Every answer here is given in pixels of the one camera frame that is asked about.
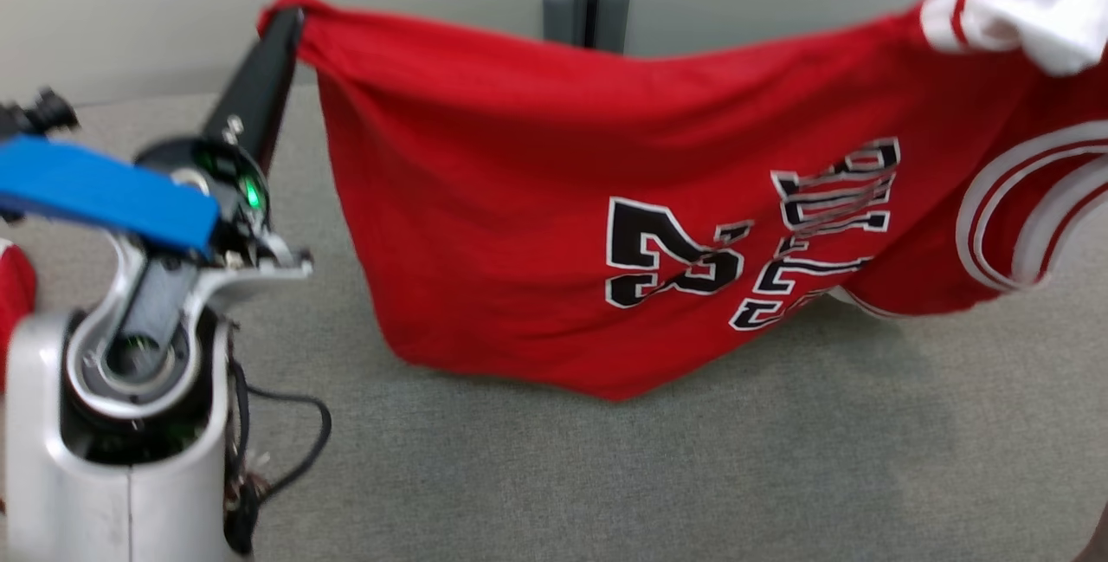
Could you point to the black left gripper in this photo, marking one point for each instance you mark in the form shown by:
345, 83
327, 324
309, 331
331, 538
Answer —
234, 172

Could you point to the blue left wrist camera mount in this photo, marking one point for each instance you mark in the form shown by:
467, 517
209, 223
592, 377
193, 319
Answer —
104, 190

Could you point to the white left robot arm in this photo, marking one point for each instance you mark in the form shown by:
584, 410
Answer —
86, 493

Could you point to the red basketball jersey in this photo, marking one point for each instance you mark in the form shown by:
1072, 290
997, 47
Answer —
519, 155

